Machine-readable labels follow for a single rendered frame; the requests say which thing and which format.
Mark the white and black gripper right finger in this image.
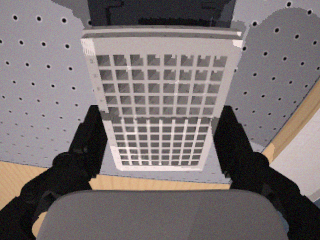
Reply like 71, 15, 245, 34
213, 105, 320, 240

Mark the white well plate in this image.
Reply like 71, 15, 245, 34
81, 25, 243, 171

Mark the grey perforated base plate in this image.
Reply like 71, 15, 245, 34
0, 0, 320, 184

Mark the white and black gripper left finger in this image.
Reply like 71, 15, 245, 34
0, 105, 108, 240

